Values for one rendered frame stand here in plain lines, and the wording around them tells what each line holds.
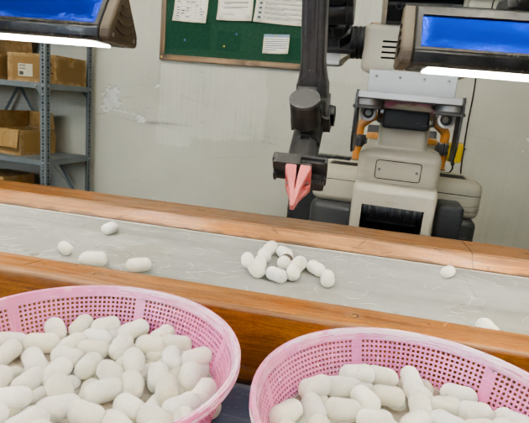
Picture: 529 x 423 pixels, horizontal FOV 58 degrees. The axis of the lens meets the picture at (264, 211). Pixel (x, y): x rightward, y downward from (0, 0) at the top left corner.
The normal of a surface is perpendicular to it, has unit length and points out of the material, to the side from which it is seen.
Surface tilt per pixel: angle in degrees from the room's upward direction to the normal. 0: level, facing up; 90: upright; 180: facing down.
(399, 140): 98
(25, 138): 90
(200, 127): 90
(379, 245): 45
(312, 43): 105
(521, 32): 58
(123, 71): 89
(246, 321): 90
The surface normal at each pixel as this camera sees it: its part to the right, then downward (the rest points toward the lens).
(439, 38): -0.10, -0.36
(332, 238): -0.06, -0.55
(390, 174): -0.28, 0.32
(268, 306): 0.09, -0.97
